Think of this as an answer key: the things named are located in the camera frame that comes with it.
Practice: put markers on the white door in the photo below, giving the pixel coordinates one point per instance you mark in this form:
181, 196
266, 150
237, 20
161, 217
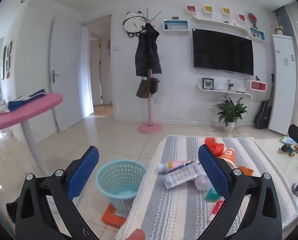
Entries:
68, 80

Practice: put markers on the red round ornament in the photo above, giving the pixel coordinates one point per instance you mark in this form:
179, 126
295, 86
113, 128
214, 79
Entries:
252, 17

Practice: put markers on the orange wrapper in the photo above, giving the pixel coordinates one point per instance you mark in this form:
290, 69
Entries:
247, 171

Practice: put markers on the long curved white wall shelf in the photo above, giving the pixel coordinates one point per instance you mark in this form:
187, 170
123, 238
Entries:
214, 21

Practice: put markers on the grey striped tablecloth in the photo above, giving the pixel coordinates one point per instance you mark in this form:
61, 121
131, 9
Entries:
179, 205

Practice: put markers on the orange flat box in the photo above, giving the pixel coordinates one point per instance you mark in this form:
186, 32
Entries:
110, 218

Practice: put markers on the blue folded cloth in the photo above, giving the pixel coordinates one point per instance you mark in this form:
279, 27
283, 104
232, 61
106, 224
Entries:
21, 103

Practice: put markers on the red wrapper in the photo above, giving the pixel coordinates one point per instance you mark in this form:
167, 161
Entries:
217, 207

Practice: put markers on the black coat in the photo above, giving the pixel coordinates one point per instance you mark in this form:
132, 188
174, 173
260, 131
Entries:
147, 55

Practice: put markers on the brown handbag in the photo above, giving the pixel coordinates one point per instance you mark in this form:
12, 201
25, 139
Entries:
142, 90

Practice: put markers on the grey curtain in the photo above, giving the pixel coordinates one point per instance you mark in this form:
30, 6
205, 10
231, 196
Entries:
284, 20

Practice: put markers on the framed butterfly picture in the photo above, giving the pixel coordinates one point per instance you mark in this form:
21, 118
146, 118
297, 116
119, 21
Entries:
208, 84

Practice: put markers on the yellow cube wall shelf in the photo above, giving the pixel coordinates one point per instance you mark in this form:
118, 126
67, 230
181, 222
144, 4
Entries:
226, 10
207, 8

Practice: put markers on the red cube wall shelf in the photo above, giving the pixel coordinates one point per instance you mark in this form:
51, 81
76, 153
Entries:
191, 9
241, 17

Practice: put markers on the colourful toy cube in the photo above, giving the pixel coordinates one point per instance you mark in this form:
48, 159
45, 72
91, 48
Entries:
289, 150

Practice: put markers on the short curved white wall shelf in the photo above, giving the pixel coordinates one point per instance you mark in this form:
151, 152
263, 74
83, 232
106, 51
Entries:
221, 91

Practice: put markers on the dark wall picture frames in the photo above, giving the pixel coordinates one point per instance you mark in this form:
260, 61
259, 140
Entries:
7, 60

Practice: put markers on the panda wall clock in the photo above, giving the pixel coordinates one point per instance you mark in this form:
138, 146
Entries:
132, 23

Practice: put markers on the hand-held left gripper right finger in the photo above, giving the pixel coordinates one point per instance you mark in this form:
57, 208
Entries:
214, 172

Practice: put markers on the black acoustic guitar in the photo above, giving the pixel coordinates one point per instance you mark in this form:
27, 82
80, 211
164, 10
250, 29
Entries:
263, 115

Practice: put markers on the pink round table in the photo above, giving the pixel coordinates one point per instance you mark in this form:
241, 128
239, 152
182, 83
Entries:
38, 105

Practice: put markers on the black handbag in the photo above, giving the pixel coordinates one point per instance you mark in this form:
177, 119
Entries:
154, 86

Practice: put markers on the blue box shelf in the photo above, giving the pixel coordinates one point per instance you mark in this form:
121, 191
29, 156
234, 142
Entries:
176, 25
257, 33

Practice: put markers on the orange paper cup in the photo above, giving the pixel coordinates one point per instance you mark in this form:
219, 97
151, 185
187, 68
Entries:
227, 155

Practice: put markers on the pink round lid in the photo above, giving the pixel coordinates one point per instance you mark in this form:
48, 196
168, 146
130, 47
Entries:
201, 182

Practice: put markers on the teal plastic waste basket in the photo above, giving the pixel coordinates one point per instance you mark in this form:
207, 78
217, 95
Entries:
108, 180

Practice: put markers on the red oval box shelf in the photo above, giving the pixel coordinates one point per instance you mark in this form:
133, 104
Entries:
257, 86

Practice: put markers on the black flat television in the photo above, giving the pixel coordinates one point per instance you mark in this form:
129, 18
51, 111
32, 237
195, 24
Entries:
221, 51

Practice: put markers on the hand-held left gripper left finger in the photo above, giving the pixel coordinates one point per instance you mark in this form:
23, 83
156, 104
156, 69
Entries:
83, 172

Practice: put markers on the pink coat rack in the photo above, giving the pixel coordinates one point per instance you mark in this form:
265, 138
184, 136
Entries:
150, 110

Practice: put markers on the green snack packet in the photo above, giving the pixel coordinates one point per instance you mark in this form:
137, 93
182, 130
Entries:
210, 195

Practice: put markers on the white standing air conditioner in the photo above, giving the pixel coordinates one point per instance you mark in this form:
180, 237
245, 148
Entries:
283, 85

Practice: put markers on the green potted plant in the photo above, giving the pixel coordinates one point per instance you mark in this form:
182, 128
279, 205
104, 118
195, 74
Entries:
230, 110

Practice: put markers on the colourful picture book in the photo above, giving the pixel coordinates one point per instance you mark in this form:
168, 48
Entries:
285, 140

